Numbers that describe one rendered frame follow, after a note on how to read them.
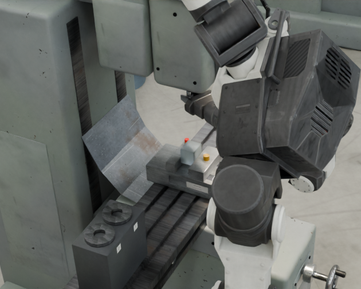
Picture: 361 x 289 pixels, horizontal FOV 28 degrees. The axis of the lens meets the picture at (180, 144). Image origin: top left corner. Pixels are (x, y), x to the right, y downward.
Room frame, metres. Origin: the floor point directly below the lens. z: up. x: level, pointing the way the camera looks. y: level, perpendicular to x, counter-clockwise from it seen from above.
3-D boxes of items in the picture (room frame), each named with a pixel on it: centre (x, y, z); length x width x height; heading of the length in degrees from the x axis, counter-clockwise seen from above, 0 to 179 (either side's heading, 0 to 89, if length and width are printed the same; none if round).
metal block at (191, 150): (2.02, -0.04, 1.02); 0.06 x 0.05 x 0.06; 150
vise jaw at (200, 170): (1.99, -0.08, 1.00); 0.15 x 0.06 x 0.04; 150
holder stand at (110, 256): (1.58, 0.22, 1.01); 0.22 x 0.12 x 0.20; 153
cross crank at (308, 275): (1.80, -0.49, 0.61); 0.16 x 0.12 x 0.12; 61
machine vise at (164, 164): (2.00, -0.06, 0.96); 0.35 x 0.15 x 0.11; 60
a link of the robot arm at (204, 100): (1.97, -0.10, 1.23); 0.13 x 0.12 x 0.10; 126
